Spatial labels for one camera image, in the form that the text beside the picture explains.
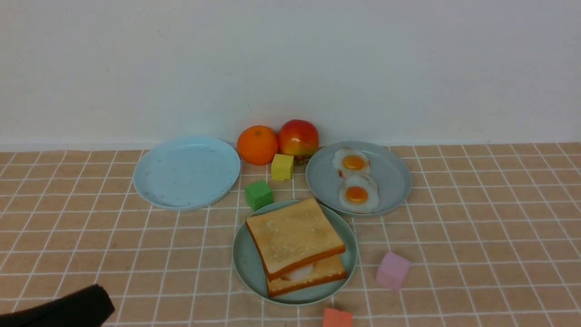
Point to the green foam cube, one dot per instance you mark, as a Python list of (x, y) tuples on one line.
[(258, 195)]

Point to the orange fruit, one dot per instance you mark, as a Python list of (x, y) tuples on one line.
[(257, 145)]

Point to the light blue left plate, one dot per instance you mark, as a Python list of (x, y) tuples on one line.
[(187, 173)]

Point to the toast slice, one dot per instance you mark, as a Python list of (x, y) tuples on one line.
[(325, 271), (293, 237)]

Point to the teal centre plate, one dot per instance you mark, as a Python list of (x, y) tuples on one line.
[(247, 265)]

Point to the yellow foam cube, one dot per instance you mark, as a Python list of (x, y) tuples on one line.
[(282, 167)]

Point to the red yellow apple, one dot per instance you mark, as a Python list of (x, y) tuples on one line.
[(298, 138)]

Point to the red-orange foam cube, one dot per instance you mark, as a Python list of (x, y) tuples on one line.
[(337, 318)]

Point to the pink foam cube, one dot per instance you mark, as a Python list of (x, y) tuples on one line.
[(392, 271)]

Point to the fried egg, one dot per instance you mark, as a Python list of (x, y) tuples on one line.
[(359, 193), (299, 273), (347, 161)]

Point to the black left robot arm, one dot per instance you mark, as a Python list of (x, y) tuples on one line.
[(88, 307)]

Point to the grey-blue right plate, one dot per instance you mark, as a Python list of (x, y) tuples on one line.
[(389, 172)]

